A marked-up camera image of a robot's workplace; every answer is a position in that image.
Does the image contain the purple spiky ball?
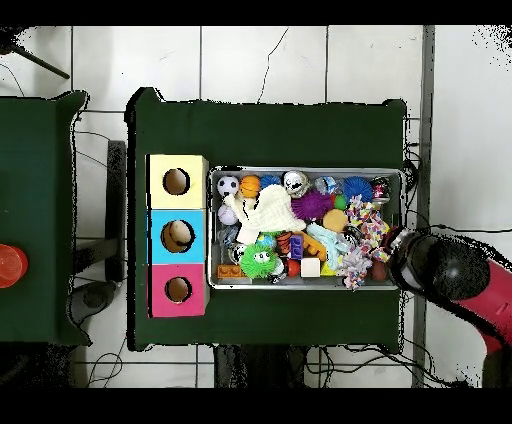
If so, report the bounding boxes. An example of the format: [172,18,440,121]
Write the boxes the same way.
[291,190,334,222]

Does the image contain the cream knitted cloth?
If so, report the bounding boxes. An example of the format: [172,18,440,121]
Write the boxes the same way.
[222,184,307,245]

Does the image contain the clear mesh bin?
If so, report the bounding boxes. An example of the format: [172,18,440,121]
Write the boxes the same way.
[208,166,405,291]

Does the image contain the red round container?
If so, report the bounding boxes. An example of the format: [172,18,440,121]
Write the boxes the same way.
[0,243,30,290]

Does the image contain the green fuzzy toy with eyes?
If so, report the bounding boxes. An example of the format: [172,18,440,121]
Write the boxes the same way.
[239,243,278,280]

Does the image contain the wooden box with three holes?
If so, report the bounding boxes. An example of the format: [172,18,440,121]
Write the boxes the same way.
[146,153,211,319]

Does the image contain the green cloth side table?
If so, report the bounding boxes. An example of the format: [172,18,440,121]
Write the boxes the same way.
[0,87,91,348]

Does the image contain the colourful patterned cloth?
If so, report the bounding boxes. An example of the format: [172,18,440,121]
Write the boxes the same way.
[335,198,397,290]

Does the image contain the black tripod leg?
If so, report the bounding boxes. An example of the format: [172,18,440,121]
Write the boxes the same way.
[0,27,72,81]

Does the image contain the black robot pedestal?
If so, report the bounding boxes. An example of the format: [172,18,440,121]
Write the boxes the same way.
[212,343,321,389]

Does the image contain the small orange basketball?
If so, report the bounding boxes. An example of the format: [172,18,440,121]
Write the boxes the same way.
[239,174,263,200]

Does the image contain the blue spiky ball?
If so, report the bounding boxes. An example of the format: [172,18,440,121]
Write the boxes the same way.
[342,175,375,203]

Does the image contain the orange toy block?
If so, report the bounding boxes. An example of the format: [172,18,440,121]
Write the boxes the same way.
[215,263,245,280]

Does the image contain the black floor cable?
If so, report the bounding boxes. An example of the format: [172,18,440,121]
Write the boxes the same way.
[435,225,512,237]

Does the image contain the small soccer ball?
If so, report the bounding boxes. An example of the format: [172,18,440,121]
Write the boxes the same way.
[216,175,241,198]

